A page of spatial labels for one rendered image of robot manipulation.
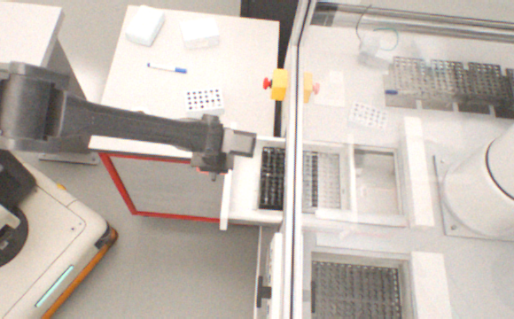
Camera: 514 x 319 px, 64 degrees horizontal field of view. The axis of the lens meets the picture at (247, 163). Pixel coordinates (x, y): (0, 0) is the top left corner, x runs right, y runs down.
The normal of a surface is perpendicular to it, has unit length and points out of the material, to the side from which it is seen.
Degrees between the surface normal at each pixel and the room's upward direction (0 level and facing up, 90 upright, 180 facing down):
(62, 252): 0
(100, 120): 63
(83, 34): 0
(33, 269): 0
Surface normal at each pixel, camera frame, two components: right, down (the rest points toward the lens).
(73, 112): 0.83, 0.17
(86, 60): 0.07, -0.44
